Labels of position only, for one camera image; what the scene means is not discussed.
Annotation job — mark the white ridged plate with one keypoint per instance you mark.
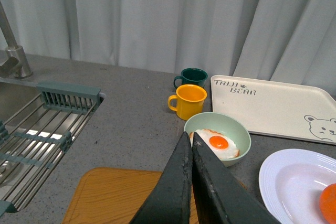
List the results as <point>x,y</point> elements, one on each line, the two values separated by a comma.
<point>291,182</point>

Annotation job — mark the fake fried egg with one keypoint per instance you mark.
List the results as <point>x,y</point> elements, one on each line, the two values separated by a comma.
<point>221,145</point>

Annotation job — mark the grey curtain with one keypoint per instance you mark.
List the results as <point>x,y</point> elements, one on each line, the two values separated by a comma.
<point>290,41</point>

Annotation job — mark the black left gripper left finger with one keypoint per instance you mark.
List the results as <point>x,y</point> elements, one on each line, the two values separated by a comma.
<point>169,201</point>

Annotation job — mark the yellow mug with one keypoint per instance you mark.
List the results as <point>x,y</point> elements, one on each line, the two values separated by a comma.
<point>187,101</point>

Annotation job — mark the light green bowl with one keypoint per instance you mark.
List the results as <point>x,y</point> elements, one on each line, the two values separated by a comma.
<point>225,125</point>

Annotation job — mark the orange fruit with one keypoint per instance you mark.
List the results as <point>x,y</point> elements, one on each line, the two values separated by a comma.
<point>327,203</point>

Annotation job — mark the beige bear tray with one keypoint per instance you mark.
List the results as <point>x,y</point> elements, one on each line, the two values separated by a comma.
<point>275,108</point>

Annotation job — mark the sink drying rack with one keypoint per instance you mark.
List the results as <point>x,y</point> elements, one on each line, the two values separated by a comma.
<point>39,123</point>

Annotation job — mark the dark green mug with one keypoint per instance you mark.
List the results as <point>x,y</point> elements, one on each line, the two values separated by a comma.
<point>193,76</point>

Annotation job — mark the wooden cutting board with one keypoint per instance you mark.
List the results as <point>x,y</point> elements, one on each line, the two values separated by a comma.
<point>110,195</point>

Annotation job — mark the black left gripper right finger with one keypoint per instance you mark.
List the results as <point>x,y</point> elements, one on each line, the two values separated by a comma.
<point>219,196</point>

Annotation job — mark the steel faucet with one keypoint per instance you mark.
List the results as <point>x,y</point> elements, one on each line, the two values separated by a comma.
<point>16,63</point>

